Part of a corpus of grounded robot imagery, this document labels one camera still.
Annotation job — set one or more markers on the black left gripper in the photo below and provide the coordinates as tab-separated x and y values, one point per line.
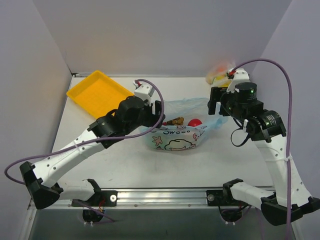
157	111

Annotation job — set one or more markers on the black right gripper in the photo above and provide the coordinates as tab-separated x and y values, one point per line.
215	97

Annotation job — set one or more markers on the light blue printed plastic bag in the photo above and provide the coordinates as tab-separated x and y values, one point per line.
184	137

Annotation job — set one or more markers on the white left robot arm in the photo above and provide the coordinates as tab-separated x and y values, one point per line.
43	178

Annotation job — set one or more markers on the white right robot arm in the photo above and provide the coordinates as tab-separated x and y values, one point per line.
265	128

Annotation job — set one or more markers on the clear bag of yellow fruit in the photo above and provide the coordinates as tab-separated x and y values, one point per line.
217	76

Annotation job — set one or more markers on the red round fruit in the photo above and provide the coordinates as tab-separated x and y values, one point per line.
194	122

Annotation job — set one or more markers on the yellow plastic tray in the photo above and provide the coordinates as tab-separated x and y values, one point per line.
98	94

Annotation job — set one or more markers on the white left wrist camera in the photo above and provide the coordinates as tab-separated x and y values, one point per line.
144	91

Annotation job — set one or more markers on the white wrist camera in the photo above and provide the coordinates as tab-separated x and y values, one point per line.
239	76
144	91

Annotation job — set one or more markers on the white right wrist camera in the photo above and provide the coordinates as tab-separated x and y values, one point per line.
239	76

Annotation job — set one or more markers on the aluminium front rail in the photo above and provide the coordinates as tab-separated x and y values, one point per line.
160	197

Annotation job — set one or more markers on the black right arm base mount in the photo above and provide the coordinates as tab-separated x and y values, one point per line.
222	197

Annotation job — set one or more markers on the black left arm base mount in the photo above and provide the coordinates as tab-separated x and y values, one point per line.
105	198

